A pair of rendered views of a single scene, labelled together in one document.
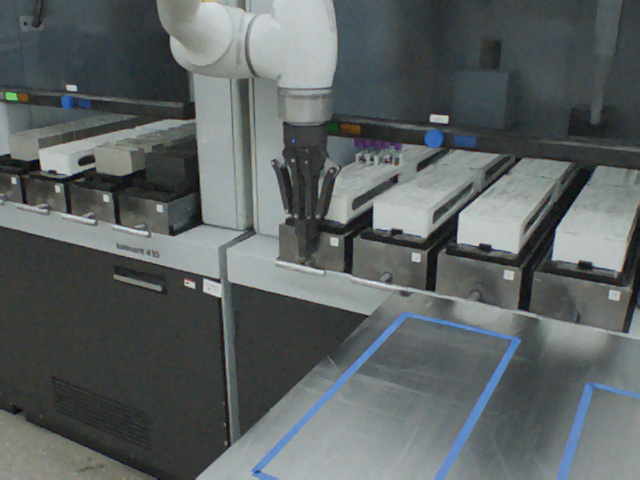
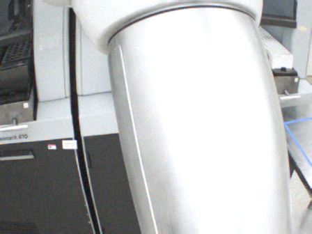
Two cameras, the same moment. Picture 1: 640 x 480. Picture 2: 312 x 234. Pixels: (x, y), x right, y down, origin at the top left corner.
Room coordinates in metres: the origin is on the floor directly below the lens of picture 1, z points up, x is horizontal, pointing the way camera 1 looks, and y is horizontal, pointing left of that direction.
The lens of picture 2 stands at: (0.47, 0.59, 1.31)
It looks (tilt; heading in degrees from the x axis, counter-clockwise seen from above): 35 degrees down; 317
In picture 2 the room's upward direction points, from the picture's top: 2 degrees clockwise
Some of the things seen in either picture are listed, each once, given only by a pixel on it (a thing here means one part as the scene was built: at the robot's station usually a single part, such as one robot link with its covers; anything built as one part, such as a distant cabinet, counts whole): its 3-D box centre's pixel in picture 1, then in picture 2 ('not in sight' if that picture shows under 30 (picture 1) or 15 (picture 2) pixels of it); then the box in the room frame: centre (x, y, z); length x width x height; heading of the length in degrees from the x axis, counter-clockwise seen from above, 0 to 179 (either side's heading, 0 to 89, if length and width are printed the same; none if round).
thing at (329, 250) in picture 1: (383, 198); not in sight; (1.39, -0.14, 0.78); 0.73 x 0.14 x 0.09; 151
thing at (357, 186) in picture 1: (356, 189); not in sight; (1.27, -0.08, 0.83); 0.30 x 0.10 x 0.06; 150
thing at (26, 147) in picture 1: (27, 147); not in sight; (1.61, 0.72, 0.85); 0.12 x 0.02 x 0.06; 61
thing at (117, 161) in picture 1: (116, 161); not in sight; (1.45, 0.45, 0.85); 0.12 x 0.02 x 0.06; 61
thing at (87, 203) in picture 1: (186, 169); not in sight; (1.66, 0.34, 0.78); 0.73 x 0.14 x 0.09; 151
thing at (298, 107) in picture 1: (305, 104); not in sight; (1.10, 0.02, 1.03); 0.09 x 0.09 x 0.06
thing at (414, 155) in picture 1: (415, 157); not in sight; (1.54, -0.23, 0.83); 0.30 x 0.10 x 0.06; 151
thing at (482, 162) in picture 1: (477, 165); not in sight; (1.47, -0.37, 0.83); 0.30 x 0.10 x 0.06; 151
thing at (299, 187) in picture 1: (299, 186); not in sight; (1.10, 0.03, 0.89); 0.04 x 0.01 x 0.11; 151
